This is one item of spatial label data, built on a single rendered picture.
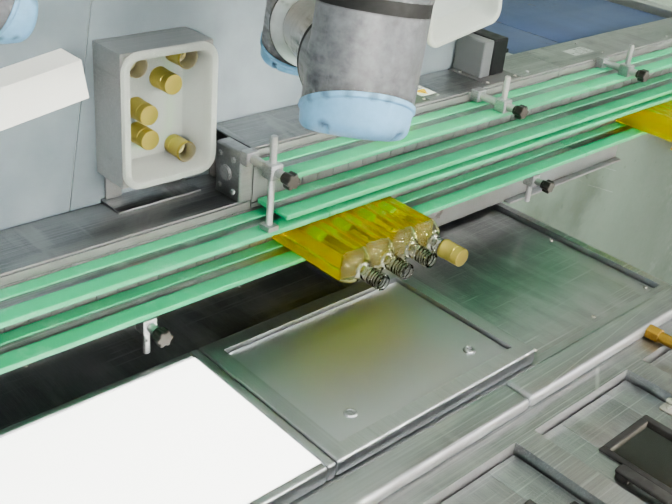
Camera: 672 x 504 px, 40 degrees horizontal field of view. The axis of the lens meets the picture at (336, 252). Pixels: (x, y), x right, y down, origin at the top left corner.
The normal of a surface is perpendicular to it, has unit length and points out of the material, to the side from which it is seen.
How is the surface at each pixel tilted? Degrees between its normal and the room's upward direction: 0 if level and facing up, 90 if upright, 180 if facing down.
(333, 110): 71
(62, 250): 90
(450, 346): 90
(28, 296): 90
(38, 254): 90
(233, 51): 0
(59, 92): 0
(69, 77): 0
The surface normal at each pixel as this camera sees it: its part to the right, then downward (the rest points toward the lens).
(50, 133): 0.68, 0.41
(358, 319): 0.09, -0.86
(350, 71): -0.26, 0.28
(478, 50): -0.73, 0.28
